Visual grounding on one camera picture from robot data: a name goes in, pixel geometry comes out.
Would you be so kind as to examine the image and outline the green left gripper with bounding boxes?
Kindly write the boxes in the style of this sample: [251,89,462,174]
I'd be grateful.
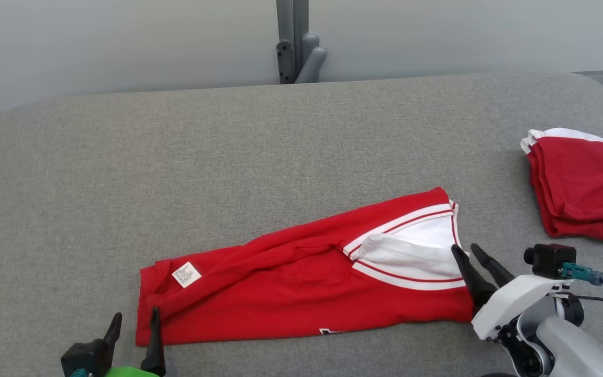
[104,307,167,377]

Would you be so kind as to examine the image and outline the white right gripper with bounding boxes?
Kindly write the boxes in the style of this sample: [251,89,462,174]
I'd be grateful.
[451,243,573,341]

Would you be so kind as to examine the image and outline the red shirt with white sleeves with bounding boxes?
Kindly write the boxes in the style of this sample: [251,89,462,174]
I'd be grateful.
[136,187,475,347]

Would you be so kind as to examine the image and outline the black cable with teal plug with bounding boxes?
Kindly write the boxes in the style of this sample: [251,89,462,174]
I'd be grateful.
[562,263,603,320]

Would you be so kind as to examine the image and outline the grey rounded post bracket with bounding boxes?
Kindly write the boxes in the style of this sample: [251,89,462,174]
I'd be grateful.
[295,32,327,83]

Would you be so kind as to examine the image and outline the grey metal post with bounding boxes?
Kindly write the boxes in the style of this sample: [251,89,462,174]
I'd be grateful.
[276,0,309,84]

